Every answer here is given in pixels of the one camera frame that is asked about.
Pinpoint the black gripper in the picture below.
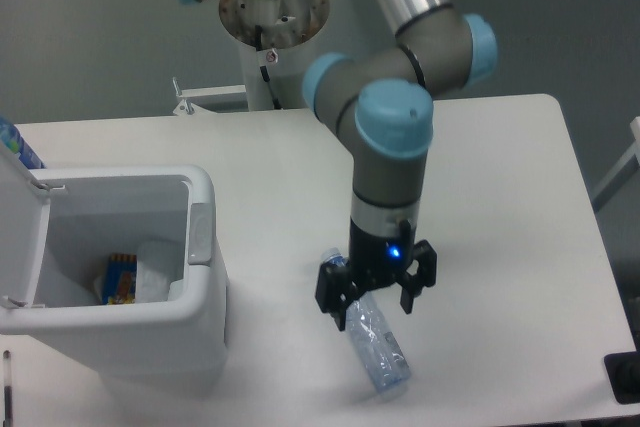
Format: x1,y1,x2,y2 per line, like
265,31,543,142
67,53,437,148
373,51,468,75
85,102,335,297
315,219,437,332

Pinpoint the clear plastic water bottle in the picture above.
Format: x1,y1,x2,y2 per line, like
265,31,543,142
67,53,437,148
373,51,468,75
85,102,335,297
319,246,414,394

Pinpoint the white plastic wrapper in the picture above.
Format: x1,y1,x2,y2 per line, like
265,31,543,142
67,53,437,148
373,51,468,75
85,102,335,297
135,240,184,303

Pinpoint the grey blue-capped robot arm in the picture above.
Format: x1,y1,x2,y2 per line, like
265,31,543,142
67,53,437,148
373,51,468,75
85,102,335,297
181,0,498,327

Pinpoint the white trash can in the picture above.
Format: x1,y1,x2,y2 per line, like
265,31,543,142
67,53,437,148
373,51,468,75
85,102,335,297
1,149,228,377

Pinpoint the blue colourful snack packet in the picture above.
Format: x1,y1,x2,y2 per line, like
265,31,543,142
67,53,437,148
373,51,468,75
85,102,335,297
93,253,137,305

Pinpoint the black clamp at table corner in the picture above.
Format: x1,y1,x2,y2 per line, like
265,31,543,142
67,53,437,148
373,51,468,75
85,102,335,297
604,351,639,405

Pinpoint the blue bottle behind lid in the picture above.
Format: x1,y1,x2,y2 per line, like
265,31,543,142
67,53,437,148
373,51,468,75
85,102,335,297
0,117,46,169

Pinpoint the white metal frame bracket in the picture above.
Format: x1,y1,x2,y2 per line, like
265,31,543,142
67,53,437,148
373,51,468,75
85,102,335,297
172,77,248,116

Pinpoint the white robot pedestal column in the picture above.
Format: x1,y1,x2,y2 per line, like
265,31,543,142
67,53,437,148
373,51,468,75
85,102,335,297
219,0,330,111

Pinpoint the white frame leg right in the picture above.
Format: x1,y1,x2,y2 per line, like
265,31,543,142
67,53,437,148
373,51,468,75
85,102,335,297
591,117,639,213

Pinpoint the black cable on pedestal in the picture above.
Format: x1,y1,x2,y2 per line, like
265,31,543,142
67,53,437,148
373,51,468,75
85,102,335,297
253,23,282,111

